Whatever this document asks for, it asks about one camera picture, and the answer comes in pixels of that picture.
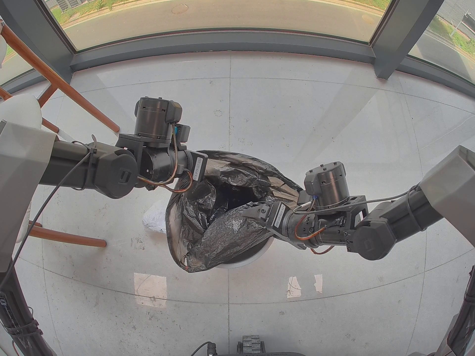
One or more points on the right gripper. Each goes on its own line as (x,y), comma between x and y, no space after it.
(308,230)

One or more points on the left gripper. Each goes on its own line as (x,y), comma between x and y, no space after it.
(163,165)

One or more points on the black plastic bag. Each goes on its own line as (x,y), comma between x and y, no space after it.
(230,232)

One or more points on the white paper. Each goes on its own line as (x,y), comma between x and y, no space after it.
(156,219)

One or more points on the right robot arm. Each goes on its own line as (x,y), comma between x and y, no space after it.
(374,236)

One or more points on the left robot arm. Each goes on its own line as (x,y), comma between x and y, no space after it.
(74,161)

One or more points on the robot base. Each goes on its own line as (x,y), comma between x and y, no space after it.
(250,345)

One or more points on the white trash bin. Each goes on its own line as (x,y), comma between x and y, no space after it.
(256,256)

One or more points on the window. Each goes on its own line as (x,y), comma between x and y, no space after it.
(222,46)

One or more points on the white cushioned wooden chair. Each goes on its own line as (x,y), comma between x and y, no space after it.
(22,111)

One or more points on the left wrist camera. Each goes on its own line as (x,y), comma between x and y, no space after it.
(182,134)

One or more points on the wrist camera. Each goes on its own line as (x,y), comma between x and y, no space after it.
(305,200)
(182,134)

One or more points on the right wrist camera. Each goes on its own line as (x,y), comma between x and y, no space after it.
(305,200)

